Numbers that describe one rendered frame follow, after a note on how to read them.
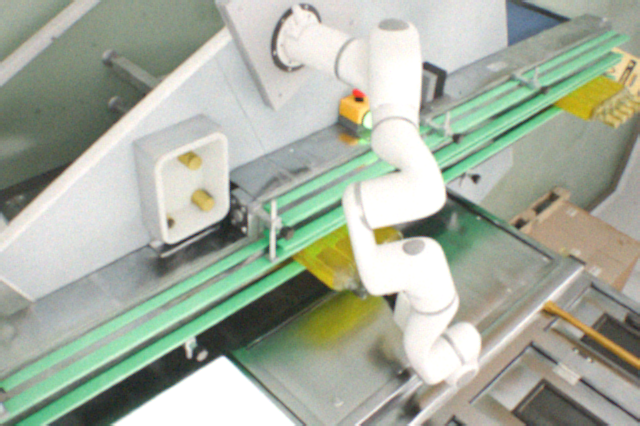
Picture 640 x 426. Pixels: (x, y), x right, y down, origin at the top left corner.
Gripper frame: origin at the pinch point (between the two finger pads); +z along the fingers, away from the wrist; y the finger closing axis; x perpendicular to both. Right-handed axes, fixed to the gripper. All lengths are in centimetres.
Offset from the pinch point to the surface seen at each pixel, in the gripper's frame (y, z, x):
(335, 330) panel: -12.8, 3.4, 11.1
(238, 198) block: 15.2, 25.9, 25.4
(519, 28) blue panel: 13, 81, -111
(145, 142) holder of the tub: 34, 29, 44
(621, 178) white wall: -296, 251, -531
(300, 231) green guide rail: 6.1, 19.3, 12.9
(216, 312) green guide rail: -3.2, 12.4, 37.0
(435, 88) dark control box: 19, 45, -43
